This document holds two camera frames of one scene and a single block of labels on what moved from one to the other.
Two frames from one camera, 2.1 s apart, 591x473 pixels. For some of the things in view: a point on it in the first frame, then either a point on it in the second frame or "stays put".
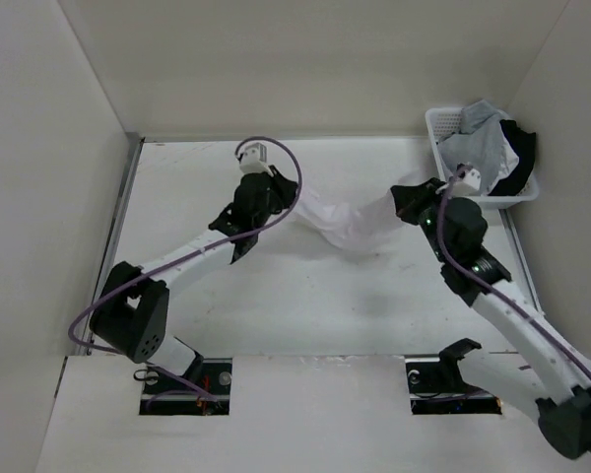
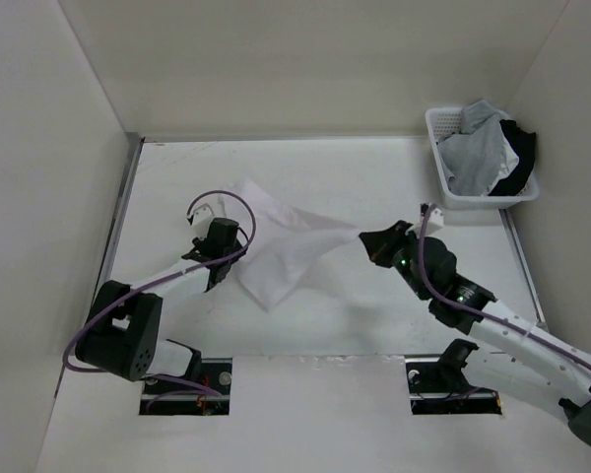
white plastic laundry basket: [445, 121] stays put
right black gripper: [409, 199] to [378, 244]
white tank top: [507, 164] stays put
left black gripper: [287, 189] to [235, 249]
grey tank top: [479, 144] stays put
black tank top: [524, 144] stays put
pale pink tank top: [355, 225] to [286, 239]
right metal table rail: [523, 257] stays put
